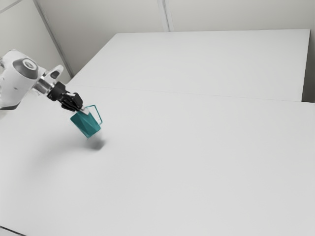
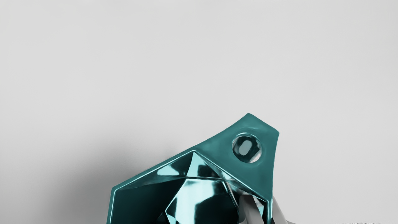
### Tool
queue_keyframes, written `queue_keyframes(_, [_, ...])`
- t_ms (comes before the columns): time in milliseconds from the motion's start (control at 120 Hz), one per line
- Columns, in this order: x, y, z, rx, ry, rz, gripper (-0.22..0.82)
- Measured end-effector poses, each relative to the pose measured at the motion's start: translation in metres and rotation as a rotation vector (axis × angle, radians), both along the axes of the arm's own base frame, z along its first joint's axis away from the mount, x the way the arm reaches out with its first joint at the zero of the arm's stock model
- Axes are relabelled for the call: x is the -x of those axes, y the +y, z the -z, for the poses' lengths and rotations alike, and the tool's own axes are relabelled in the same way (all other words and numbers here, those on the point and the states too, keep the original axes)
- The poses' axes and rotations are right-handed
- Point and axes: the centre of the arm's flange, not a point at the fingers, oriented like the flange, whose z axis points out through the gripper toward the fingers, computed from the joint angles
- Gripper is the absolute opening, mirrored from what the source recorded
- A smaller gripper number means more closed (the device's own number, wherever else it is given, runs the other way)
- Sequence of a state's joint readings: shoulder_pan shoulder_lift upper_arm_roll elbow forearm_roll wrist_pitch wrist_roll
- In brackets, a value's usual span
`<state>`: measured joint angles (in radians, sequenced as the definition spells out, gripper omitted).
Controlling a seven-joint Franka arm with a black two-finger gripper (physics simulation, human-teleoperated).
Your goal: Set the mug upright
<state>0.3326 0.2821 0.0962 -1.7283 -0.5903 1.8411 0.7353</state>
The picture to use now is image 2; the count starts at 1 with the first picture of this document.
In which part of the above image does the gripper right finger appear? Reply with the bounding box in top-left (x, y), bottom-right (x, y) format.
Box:
top-left (272, 196), bottom-right (296, 224)

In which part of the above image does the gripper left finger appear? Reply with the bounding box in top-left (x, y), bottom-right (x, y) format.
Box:
top-left (238, 193), bottom-right (265, 224)

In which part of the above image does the teal faceted mug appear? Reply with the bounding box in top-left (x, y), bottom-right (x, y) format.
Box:
top-left (107, 113), bottom-right (280, 224)

